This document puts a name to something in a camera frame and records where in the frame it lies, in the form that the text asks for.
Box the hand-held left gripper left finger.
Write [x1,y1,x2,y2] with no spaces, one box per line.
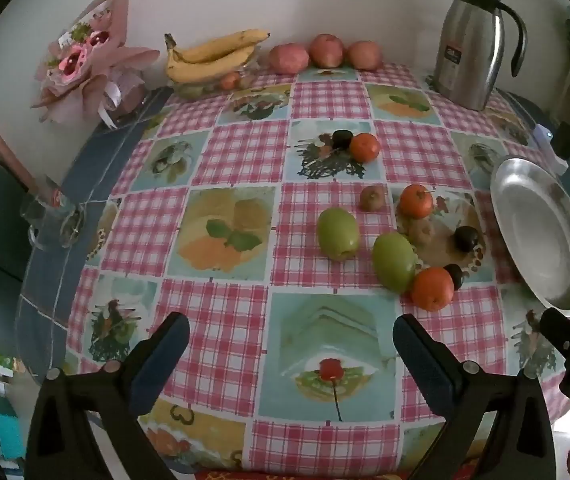
[24,311,190,480]

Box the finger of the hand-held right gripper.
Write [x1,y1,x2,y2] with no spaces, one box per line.
[540,308,570,361]

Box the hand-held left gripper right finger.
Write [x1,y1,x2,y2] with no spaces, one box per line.
[393,313,556,480]

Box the round metal plate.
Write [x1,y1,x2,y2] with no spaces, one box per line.
[490,156,570,317]

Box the green jujube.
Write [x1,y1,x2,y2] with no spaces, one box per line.
[371,231,419,293]
[316,207,360,262]

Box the brown kiwi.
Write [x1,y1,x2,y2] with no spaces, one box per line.
[360,185,387,212]
[407,219,436,247]

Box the glass mug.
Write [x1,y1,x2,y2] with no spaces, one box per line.
[20,190,87,250]

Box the white power adapter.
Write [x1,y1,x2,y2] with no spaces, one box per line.
[532,124,570,175]

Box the checked fruit-print tablecloth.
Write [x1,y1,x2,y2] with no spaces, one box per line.
[15,62,570,476]

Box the glass fruit bowl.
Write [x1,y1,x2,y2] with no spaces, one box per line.
[171,52,262,101]

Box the steel thermos jug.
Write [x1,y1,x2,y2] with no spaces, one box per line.
[432,0,529,112]

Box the pink flower bouquet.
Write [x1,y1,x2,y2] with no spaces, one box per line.
[31,0,161,128]

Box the red apple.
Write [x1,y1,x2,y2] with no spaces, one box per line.
[347,40,384,71]
[309,33,346,69]
[269,43,311,75]

